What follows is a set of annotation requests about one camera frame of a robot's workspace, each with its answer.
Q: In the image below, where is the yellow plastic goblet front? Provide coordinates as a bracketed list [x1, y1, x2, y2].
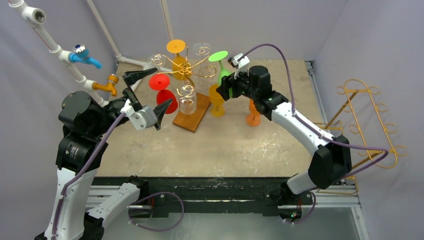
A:
[166, 39, 191, 81]

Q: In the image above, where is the ribbed clear wine glass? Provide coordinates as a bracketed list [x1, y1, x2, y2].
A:
[192, 42, 211, 78]

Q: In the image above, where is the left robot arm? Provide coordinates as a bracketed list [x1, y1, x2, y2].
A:
[36, 67, 171, 240]

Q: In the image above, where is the red plastic goblet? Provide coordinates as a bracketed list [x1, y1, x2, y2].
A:
[148, 73, 178, 114]

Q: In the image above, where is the blue tap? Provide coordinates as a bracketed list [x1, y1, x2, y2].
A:
[68, 44, 103, 69]

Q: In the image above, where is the orange plastic goblet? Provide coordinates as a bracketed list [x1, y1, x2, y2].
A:
[245, 99, 261, 127]

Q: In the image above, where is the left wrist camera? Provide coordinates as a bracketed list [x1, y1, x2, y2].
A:
[120, 99, 157, 131]

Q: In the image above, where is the yellow plastic goblet back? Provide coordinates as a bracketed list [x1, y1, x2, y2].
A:
[208, 84, 225, 118]

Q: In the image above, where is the gold wall hook rack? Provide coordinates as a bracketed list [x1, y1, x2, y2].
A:
[314, 76, 412, 194]

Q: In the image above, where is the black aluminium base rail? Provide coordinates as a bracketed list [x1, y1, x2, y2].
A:
[82, 176, 360, 219]

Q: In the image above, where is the yellow plastic goblet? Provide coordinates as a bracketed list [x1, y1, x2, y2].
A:
[208, 84, 225, 118]
[166, 39, 191, 81]

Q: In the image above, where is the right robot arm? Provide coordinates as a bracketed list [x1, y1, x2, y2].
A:
[217, 65, 352, 204]

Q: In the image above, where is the gold wire wine glass rack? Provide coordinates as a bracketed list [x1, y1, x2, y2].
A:
[149, 43, 217, 133]

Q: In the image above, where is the green plastic cup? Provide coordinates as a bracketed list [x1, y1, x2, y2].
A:
[208, 50, 232, 86]

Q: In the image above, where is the orange brass tap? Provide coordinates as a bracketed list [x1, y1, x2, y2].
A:
[92, 74, 119, 97]

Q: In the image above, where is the white pvc pipe frame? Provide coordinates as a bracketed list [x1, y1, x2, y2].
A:
[6, 0, 186, 107]

